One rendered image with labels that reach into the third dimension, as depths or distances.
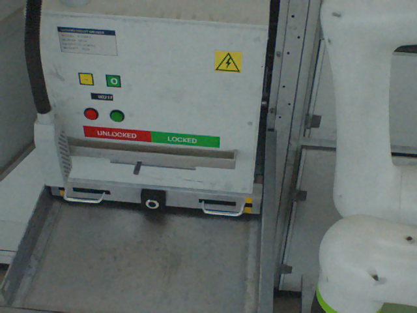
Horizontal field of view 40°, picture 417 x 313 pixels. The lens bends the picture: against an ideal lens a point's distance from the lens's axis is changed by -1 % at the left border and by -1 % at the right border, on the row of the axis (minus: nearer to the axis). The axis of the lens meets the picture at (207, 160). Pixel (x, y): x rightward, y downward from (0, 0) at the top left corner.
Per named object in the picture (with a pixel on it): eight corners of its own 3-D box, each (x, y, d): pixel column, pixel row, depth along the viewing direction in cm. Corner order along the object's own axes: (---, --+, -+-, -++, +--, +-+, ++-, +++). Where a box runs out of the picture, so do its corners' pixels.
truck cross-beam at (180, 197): (260, 214, 147) (262, 197, 143) (52, 195, 151) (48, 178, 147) (260, 199, 151) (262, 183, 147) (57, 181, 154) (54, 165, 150)
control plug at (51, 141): (64, 188, 134) (52, 130, 122) (44, 186, 134) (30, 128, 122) (73, 165, 139) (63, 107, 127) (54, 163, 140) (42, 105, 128)
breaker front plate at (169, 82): (250, 200, 144) (266, 31, 112) (60, 183, 148) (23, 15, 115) (250, 197, 145) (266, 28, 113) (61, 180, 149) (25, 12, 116)
